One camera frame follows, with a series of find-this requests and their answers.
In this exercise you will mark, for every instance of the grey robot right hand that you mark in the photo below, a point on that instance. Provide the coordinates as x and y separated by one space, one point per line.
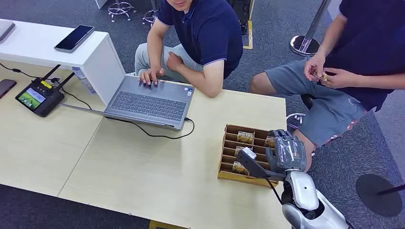
289 153

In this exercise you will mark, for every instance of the gold hotel card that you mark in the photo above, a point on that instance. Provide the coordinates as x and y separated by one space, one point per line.
239 168
269 142
245 137
242 151

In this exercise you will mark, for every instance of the stack of gold cards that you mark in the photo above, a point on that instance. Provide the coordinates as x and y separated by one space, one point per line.
322 76

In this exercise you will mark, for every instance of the person's left forearm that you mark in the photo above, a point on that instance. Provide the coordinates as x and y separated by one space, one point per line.
202 82
379 81

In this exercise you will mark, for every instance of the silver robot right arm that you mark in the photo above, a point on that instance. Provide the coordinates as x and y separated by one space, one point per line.
303 189

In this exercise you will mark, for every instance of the person's right forearm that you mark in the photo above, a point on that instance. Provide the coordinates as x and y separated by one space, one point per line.
327 41
155 52

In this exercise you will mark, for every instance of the wooden card holder box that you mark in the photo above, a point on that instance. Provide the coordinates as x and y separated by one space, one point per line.
227 151

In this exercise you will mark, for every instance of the person's left hand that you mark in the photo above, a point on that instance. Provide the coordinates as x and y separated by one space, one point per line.
174 61
340 78

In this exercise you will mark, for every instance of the person's hand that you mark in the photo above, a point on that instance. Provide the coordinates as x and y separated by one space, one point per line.
174 61
313 64
150 75
340 78

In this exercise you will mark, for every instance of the person's right hand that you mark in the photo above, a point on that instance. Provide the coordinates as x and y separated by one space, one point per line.
313 64
150 75

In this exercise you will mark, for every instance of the person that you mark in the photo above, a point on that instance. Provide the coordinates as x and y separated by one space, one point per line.
373 38
202 31

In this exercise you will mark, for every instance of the black seat chrome stool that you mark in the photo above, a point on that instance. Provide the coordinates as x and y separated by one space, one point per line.
307 101

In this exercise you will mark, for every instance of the black round stanchion base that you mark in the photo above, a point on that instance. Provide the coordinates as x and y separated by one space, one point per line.
373 196

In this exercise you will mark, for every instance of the yellow floor tape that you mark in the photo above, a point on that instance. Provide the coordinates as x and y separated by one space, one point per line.
250 34
161 225

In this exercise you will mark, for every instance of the black cabinet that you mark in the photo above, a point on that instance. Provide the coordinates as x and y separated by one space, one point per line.
242 12

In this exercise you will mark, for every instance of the grey laptop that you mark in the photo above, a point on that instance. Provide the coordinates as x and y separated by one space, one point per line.
148 104

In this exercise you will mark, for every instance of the chrome stool base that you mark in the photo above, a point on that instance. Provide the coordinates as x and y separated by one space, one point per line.
121 8
149 17

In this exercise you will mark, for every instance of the clear plastic bottle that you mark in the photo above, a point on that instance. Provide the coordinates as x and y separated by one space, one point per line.
84 80

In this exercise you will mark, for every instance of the black smartphone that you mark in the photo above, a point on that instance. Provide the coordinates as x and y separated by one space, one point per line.
74 38

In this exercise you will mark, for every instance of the black controller with screen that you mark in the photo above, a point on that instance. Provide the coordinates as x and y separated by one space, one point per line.
50 98

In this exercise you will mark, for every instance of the white desk riser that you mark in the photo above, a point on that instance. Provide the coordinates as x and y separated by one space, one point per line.
38 44

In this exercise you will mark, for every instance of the dark smartphone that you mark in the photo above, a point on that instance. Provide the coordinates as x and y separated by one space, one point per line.
5 88

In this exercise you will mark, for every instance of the grey closed device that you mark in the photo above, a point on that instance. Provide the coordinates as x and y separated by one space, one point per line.
4 30

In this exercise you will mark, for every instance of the chrome stanchion post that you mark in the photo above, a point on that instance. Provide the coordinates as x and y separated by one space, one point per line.
304 45

